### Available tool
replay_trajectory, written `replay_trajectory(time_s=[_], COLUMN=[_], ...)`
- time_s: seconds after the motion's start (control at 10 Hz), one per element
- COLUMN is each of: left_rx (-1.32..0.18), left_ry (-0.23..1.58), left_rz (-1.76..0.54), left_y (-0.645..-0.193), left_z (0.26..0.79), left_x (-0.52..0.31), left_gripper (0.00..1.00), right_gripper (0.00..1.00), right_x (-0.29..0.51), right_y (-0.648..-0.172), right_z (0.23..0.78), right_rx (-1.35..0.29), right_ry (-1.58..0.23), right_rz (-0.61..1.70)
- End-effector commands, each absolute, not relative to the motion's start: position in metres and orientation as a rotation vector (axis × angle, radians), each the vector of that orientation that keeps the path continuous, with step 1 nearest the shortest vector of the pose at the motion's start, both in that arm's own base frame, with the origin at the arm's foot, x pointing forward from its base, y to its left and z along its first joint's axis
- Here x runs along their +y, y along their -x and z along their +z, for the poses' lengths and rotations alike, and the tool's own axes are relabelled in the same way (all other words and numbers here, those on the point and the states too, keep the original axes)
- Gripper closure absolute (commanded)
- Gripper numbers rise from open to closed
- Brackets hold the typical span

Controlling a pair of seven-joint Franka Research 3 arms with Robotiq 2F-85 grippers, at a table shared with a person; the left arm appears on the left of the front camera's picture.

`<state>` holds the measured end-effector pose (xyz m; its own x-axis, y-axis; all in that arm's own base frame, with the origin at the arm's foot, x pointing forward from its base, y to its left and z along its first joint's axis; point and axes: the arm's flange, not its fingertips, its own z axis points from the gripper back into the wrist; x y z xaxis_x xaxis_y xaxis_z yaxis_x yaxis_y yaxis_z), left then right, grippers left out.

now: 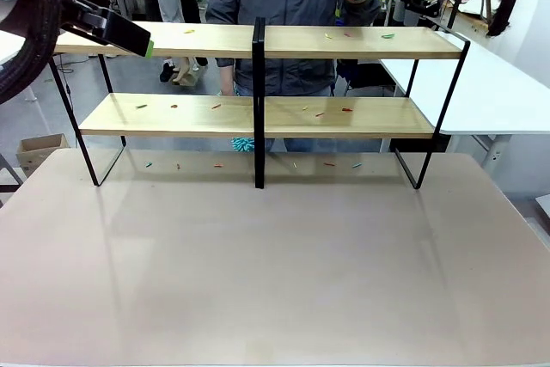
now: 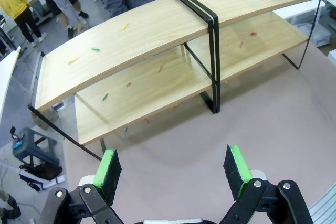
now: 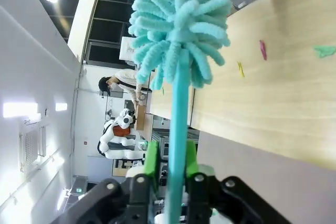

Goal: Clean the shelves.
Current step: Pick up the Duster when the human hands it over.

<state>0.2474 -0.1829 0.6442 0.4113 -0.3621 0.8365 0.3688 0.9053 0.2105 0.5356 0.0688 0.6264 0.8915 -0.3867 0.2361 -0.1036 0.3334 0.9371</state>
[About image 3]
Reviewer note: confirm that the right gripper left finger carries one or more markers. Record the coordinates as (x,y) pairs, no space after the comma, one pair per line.
(151,166)

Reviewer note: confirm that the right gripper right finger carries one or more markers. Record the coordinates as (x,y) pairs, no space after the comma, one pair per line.
(191,163)

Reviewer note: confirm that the teal microfiber duster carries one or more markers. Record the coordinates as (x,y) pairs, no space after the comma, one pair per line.
(178,24)

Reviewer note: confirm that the tall brown cardboard box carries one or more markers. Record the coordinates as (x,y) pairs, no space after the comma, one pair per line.
(140,117)

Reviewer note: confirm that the small green paper scrap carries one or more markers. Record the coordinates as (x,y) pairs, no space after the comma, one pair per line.
(162,90)

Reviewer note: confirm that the person in white top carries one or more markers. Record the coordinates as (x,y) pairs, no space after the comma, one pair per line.
(123,81)

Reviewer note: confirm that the yellow paper scrap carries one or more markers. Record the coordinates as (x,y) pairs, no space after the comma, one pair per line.
(240,69)

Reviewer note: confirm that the small rectangular light panel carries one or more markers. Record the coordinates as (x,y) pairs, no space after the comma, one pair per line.
(61,107)

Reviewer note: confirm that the white printed poster board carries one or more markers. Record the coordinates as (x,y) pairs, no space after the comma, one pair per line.
(127,49)

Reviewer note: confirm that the white ceiling air conditioner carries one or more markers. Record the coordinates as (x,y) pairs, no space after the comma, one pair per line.
(32,145)

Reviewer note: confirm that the pink paper scrap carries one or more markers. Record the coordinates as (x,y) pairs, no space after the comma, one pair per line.
(263,49)

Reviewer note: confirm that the large rectangular light panel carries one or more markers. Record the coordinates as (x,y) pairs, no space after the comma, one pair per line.
(19,109)

